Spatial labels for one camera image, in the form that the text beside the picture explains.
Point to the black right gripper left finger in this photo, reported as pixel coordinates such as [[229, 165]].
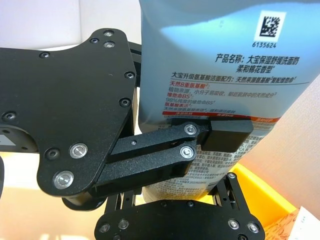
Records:
[[125, 198]]

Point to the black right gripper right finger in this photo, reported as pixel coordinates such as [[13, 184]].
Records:
[[231, 192]]

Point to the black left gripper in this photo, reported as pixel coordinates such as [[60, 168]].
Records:
[[65, 100]]

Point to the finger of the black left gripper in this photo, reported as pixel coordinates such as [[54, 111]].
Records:
[[150, 160], [136, 56]]

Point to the blue-grey squeeze tube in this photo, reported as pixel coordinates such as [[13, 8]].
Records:
[[200, 50]]

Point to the yellow plastic bin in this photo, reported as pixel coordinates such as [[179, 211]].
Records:
[[262, 190]]

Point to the orange patterned box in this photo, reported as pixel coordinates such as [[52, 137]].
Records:
[[282, 225]]

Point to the white paper sheet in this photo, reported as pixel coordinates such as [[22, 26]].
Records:
[[310, 221]]

